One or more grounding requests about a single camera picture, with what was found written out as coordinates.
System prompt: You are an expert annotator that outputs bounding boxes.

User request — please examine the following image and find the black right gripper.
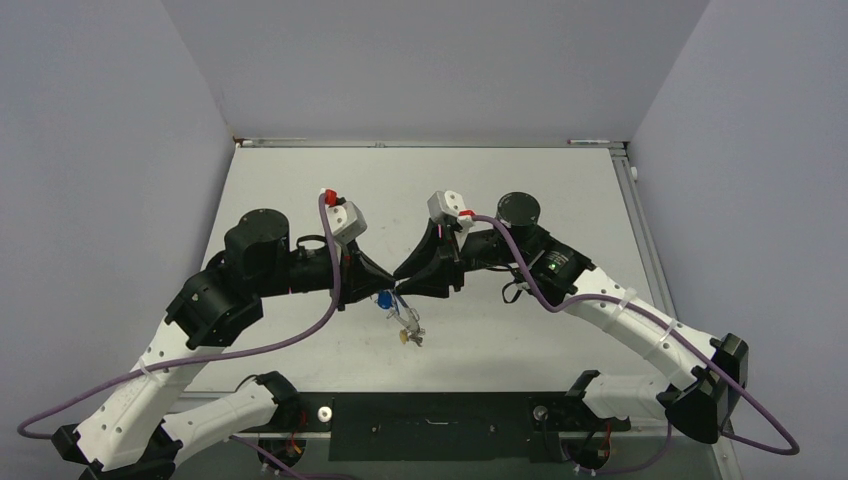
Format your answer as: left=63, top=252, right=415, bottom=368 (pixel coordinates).
left=393, top=219, right=526, bottom=295

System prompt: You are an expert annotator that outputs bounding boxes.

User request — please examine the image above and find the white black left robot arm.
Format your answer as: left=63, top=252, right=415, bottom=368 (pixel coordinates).
left=51, top=201, right=394, bottom=479

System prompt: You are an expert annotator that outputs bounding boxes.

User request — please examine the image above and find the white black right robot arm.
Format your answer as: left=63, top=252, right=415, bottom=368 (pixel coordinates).
left=394, top=191, right=749, bottom=444

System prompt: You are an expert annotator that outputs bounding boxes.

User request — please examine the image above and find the pink white marker pen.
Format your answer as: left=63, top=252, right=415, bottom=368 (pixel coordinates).
left=567, top=139, right=613, bottom=147

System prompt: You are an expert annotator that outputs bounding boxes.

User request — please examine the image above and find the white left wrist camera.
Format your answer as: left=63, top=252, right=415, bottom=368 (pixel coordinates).
left=321, top=188, right=368, bottom=245

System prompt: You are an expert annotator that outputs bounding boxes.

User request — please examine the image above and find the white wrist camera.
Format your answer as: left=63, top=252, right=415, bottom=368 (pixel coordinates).
left=321, top=188, right=368, bottom=245
left=427, top=190, right=475, bottom=229

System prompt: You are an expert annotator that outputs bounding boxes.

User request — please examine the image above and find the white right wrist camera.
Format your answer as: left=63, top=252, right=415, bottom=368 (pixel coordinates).
left=427, top=190, right=475, bottom=229

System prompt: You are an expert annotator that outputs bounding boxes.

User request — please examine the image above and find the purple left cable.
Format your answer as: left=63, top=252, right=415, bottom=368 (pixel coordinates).
left=17, top=192, right=346, bottom=441

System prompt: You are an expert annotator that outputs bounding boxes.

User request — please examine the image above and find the purple cable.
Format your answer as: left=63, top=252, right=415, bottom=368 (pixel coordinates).
left=471, top=213, right=801, bottom=457
left=17, top=192, right=346, bottom=441

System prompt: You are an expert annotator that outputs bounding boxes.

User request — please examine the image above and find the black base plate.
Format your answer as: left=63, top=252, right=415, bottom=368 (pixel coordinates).
left=257, top=392, right=631, bottom=463

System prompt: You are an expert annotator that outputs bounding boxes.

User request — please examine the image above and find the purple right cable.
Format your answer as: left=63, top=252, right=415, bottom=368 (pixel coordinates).
left=471, top=213, right=801, bottom=457

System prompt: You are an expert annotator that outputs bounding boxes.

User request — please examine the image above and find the aluminium back rail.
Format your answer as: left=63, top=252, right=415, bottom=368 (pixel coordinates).
left=234, top=138, right=627, bottom=149

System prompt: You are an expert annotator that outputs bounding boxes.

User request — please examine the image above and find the aluminium rail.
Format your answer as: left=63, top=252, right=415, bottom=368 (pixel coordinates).
left=234, top=138, right=627, bottom=149
left=609, top=142, right=678, bottom=319

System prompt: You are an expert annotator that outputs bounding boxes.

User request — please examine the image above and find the aluminium right side rail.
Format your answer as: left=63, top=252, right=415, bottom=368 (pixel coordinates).
left=609, top=142, right=678, bottom=319

